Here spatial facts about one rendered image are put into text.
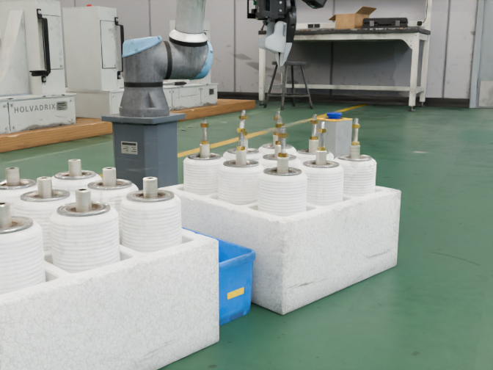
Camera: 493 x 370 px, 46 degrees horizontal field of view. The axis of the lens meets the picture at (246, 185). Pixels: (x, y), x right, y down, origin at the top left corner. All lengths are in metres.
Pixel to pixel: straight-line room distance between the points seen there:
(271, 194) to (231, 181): 0.11
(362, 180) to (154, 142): 0.69
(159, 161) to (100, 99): 2.27
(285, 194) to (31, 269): 0.50
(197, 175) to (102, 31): 2.79
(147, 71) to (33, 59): 1.92
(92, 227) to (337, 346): 0.45
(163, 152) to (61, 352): 1.02
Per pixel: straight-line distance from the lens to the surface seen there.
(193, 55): 1.77
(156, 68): 1.75
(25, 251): 0.79
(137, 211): 0.89
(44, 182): 0.95
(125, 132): 1.74
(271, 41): 1.24
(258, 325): 1.06
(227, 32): 7.10
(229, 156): 1.34
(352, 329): 1.06
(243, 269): 1.05
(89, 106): 4.04
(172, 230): 0.91
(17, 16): 3.65
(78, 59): 4.07
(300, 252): 1.09
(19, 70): 3.59
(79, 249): 0.83
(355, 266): 1.24
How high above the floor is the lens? 0.46
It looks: 12 degrees down
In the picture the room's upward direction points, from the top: straight up
